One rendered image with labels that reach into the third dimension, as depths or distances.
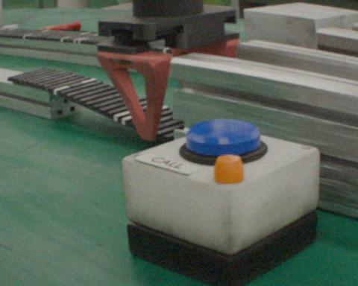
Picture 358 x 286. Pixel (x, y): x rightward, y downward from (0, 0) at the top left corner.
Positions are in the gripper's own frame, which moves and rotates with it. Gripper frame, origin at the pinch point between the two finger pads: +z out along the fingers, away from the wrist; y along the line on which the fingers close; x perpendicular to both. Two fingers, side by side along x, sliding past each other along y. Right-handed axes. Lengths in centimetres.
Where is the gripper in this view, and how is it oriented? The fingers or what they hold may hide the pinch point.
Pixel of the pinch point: (174, 121)
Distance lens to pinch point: 63.8
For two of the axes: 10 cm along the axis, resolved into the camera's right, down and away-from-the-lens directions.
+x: -7.1, -1.8, 6.8
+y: 7.0, -2.5, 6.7
